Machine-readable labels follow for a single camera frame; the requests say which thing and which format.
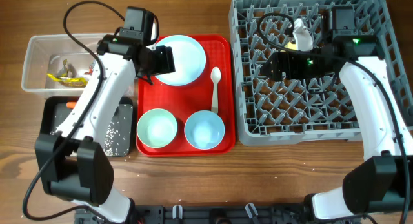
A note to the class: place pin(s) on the white rice pile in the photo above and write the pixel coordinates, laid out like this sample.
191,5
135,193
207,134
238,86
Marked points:
117,137

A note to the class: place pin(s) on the black food waste tray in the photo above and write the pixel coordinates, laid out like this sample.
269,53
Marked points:
51,102

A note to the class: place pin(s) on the grey dishwasher rack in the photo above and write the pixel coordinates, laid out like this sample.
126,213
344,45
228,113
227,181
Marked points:
290,112

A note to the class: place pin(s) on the yellow snack wrapper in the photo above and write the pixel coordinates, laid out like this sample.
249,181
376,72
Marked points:
67,78

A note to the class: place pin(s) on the red plastic tray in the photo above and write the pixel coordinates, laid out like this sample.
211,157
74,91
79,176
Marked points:
183,101

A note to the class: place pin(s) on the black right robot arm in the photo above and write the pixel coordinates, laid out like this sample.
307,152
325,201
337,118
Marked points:
383,182

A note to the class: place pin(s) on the yellow plastic cup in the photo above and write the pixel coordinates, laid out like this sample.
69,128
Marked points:
291,45

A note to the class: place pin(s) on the light blue plate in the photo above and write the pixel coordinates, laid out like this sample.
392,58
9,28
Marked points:
189,60

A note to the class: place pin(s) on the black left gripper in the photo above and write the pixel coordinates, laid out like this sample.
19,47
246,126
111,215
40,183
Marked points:
166,60

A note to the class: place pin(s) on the light blue bowl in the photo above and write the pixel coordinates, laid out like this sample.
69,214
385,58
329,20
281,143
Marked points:
204,130
157,128

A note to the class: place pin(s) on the red snack wrapper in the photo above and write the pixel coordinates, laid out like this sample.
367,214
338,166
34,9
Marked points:
90,68

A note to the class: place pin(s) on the white plastic spoon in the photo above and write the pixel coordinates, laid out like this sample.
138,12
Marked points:
215,77

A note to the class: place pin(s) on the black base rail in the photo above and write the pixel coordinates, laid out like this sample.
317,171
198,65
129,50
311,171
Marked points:
249,213

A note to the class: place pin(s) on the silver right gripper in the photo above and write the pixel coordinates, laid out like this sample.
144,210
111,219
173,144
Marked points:
290,68

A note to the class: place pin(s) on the orange carrot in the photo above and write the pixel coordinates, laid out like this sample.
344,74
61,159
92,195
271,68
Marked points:
71,105

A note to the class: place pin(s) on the clear plastic bin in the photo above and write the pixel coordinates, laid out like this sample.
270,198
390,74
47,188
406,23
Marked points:
45,54

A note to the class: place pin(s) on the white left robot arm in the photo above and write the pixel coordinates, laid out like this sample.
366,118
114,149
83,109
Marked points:
72,163

